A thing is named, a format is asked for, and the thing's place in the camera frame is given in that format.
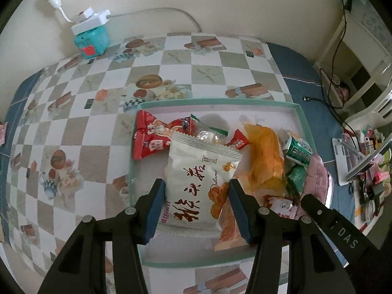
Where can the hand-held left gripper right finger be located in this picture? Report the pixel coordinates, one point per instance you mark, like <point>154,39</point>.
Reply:
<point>240,211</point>

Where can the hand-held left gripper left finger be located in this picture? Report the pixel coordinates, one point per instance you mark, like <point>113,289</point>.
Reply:
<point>156,211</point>

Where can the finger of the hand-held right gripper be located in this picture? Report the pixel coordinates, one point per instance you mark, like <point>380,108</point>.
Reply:
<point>330,223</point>

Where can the orange and white snack packet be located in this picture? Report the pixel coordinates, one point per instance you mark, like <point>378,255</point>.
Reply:
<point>229,223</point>

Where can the clear red snack wrapper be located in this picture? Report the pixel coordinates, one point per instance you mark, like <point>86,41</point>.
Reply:
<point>280,203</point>

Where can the pink snack packet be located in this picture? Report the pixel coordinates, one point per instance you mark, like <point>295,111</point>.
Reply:
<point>318,180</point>

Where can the white packet with orange print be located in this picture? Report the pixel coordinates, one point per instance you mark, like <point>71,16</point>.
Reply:
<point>196,183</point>

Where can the dark green snack packet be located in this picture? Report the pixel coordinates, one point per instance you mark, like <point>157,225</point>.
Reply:
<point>297,176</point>

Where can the yellow snack packet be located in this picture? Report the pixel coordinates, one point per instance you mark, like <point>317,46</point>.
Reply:
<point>265,156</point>

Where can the small red snack packet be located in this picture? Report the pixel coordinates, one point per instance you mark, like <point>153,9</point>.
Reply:
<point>239,141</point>

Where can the large red snack packet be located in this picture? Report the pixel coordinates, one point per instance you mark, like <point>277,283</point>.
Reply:
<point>150,137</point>

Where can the green and white snack packet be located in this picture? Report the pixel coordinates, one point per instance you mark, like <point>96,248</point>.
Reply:
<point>298,151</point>

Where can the teal cardboard tray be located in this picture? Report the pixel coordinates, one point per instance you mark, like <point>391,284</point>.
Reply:
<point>220,113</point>

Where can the white stand with clutter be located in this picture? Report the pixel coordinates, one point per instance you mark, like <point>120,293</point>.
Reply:
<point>373,190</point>

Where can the white phone stand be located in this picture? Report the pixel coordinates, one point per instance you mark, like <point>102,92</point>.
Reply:
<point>340,159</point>

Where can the smartphone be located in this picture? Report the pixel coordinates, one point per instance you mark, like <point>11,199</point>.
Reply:
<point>367,160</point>

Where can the white wooden shelf unit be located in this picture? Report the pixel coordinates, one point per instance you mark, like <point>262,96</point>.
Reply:
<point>376,67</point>

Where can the small pink candy packet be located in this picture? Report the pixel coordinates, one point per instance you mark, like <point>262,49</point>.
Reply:
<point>2,133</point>

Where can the teal box with red label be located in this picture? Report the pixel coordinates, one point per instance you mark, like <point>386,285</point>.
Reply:
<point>92,41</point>

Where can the white power strip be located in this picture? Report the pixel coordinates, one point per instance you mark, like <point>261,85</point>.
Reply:
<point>88,21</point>

